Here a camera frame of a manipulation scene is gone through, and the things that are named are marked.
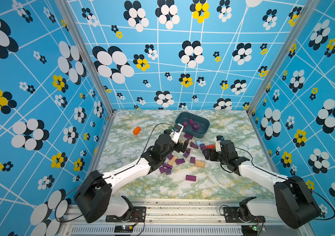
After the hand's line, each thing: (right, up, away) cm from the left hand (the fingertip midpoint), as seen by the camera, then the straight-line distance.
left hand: (183, 133), depth 78 cm
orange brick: (-32, 0, +28) cm, 42 cm away
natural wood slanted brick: (-6, -19, +13) cm, 24 cm away
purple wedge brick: (+9, -10, +20) cm, 24 cm away
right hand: (+18, -12, +12) cm, 24 cm away
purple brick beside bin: (+5, -4, +26) cm, 27 cm away
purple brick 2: (+12, +3, +28) cm, 30 cm away
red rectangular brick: (+20, -10, +19) cm, 30 cm away
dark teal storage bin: (+19, +5, +30) cm, 36 cm away
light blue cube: (+12, -8, +21) cm, 25 cm away
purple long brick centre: (-1, -19, +15) cm, 24 cm away
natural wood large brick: (+11, -20, +11) cm, 25 cm away
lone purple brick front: (+5, -27, +7) cm, 28 cm away
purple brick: (+9, +7, +32) cm, 34 cm away
